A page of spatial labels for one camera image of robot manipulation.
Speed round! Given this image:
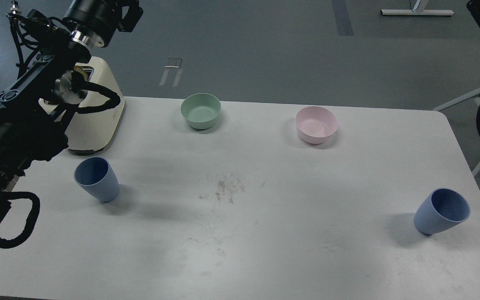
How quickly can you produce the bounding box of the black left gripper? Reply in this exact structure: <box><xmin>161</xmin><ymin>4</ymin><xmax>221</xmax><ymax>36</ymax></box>
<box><xmin>63</xmin><ymin>0</ymin><xmax>143</xmax><ymax>48</ymax></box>

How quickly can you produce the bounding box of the pink bowl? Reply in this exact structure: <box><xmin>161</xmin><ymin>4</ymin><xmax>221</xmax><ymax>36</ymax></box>
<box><xmin>295</xmin><ymin>106</ymin><xmax>339</xmax><ymax>145</ymax></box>

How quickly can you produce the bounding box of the cream white toaster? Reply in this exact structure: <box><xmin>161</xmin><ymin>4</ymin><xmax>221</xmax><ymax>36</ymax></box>
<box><xmin>39</xmin><ymin>56</ymin><xmax>125</xmax><ymax>155</ymax></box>

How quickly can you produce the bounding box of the green bowl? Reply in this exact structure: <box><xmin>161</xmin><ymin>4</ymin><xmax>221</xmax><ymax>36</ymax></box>
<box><xmin>180</xmin><ymin>93</ymin><xmax>222</xmax><ymax>130</ymax></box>

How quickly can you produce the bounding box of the white table foot bar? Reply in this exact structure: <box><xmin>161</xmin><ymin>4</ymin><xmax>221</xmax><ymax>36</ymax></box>
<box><xmin>380</xmin><ymin>0</ymin><xmax>455</xmax><ymax>17</ymax></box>

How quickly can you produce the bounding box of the blue cup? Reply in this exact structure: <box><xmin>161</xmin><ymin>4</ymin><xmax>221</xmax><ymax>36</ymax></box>
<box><xmin>413</xmin><ymin>188</ymin><xmax>471</xmax><ymax>235</ymax></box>
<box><xmin>74</xmin><ymin>156</ymin><xmax>120</xmax><ymax>203</ymax></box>

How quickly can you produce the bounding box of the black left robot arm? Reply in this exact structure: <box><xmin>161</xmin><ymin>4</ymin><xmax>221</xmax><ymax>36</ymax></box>
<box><xmin>0</xmin><ymin>0</ymin><xmax>143</xmax><ymax>249</ymax></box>

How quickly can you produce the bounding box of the toast slice in toaster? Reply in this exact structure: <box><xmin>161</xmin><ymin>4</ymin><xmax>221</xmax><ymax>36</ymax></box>
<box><xmin>73</xmin><ymin>66</ymin><xmax>91</xmax><ymax>81</ymax></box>

